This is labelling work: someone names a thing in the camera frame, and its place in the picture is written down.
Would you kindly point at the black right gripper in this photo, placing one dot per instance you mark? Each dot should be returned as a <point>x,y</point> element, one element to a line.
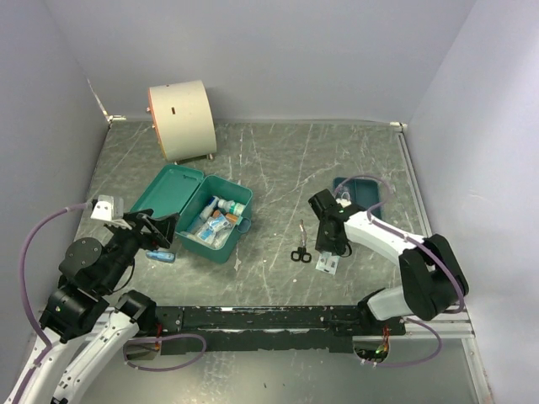
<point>322,245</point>

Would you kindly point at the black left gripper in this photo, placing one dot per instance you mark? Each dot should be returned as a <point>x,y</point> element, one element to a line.
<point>149,238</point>

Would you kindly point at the black scissors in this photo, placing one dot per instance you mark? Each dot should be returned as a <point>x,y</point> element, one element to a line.
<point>301,254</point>

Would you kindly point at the blue white wipes packet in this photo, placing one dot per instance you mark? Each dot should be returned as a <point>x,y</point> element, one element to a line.
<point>213,227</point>

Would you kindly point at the teal divided tray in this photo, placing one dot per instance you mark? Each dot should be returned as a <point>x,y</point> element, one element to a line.
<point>362,192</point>

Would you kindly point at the teal medicine kit box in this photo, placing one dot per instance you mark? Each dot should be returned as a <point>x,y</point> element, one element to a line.
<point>213,212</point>

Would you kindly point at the clear gauze packet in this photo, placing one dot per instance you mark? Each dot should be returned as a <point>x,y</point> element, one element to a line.
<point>219,242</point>

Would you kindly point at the brown bottle orange cap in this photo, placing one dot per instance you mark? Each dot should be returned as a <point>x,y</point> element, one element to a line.
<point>232,219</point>

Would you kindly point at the white disinfectant bottle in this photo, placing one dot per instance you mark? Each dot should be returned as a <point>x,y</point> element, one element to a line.
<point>231,207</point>

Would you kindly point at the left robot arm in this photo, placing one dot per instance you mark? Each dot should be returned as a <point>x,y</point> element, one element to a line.
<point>78,332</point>

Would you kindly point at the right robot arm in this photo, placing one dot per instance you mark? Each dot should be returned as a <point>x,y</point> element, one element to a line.
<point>432,281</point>

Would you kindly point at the blue transparent small bottle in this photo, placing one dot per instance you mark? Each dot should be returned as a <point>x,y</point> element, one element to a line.
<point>161,256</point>

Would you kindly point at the cream cylindrical cabinet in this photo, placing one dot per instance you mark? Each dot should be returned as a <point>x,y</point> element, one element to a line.
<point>182,119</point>

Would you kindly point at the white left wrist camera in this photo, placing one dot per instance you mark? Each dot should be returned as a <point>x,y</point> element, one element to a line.
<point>109,210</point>

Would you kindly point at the black mounting base rail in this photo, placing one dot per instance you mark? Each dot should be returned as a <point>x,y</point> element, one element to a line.
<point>255,341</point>

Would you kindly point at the metal corner bracket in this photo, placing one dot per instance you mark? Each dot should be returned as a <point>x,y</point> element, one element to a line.
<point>111,118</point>

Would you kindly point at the aluminium frame rail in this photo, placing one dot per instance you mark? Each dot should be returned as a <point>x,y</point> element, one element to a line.
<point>457,324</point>

